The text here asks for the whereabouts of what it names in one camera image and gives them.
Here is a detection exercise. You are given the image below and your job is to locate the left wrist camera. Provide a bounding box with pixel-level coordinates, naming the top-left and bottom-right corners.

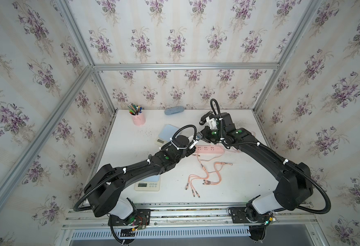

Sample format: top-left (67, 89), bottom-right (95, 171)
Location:
top-left (188, 132), bottom-right (203, 149)

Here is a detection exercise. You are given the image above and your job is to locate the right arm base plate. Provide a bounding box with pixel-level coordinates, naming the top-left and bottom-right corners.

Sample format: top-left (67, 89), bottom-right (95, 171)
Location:
top-left (228, 207), bottom-right (274, 226)

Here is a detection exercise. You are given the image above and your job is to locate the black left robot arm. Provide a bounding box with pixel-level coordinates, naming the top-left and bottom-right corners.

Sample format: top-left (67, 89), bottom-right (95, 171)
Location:
top-left (73, 125), bottom-right (199, 220)

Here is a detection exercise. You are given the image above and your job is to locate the pink multi-head charging cable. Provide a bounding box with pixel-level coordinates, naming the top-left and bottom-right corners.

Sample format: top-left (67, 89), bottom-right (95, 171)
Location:
top-left (192, 153), bottom-right (233, 186)

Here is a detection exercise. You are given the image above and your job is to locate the pink power strip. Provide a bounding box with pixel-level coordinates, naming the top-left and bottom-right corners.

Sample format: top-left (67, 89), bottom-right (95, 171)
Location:
top-left (195, 145), bottom-right (225, 155)

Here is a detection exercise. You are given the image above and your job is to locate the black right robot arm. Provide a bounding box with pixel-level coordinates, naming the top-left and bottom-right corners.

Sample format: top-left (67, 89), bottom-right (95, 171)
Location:
top-left (201, 99), bottom-right (331, 215)

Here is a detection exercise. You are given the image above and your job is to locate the coloured pens bunch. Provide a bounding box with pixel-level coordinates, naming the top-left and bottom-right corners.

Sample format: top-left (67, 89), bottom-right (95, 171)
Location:
top-left (127, 104), bottom-right (143, 116)

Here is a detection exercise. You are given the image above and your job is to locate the far blue kitchen scale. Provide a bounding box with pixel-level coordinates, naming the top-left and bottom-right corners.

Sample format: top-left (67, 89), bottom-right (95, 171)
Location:
top-left (154, 124), bottom-right (179, 147)

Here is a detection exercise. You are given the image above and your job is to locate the blue glasses case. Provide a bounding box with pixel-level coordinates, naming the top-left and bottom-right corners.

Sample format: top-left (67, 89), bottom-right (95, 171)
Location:
top-left (164, 106), bottom-right (185, 115)

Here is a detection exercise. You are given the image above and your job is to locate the pink power strip cord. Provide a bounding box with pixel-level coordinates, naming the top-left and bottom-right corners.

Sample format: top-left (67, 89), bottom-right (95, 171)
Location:
top-left (229, 126), bottom-right (261, 154)

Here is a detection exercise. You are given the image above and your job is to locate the black stapler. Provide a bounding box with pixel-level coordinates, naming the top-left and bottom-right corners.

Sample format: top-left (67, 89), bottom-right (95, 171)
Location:
top-left (199, 111), bottom-right (211, 126)

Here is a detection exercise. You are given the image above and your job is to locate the aluminium mounting rail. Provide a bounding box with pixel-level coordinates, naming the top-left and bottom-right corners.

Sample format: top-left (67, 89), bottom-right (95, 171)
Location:
top-left (60, 203), bottom-right (318, 230)

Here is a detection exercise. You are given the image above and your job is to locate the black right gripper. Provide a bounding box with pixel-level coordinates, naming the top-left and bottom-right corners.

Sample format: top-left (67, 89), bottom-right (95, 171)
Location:
top-left (194, 126), bottom-right (226, 144)

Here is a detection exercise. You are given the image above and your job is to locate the near blue kitchen scale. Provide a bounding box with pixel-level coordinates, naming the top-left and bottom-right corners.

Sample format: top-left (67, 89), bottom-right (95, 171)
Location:
top-left (134, 175), bottom-right (161, 192)

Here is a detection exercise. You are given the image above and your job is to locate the blue kitchen scale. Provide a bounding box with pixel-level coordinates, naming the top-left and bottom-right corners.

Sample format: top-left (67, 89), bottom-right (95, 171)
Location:
top-left (154, 124), bottom-right (179, 147)
top-left (134, 175), bottom-right (161, 192)

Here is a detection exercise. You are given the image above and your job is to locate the pink pen holder cup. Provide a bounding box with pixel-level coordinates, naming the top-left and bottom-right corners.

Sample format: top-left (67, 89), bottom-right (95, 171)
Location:
top-left (132, 113), bottom-right (146, 126)

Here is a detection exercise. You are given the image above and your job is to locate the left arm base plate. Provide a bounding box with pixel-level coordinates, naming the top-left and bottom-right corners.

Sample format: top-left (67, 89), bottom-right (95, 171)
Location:
top-left (109, 209), bottom-right (151, 227)

